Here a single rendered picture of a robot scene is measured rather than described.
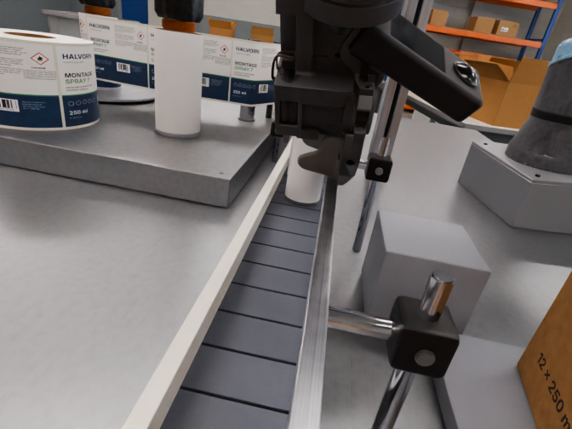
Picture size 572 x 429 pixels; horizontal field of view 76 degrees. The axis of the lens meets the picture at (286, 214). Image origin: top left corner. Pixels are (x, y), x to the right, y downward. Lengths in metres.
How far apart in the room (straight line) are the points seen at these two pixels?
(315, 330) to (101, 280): 0.30
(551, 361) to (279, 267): 0.24
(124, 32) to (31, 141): 0.43
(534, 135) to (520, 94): 1.68
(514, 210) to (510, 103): 1.75
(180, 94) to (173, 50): 0.08
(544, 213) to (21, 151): 0.91
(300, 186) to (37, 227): 0.34
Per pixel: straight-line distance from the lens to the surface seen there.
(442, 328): 0.21
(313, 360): 0.18
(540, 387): 0.37
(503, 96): 2.47
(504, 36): 8.66
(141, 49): 1.03
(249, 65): 0.94
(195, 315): 0.26
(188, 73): 0.74
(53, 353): 0.38
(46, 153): 0.71
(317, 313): 0.20
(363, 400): 0.35
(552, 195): 0.80
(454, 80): 0.32
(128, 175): 0.64
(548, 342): 0.37
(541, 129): 0.85
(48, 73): 0.77
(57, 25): 2.77
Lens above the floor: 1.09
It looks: 26 degrees down
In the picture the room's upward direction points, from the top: 9 degrees clockwise
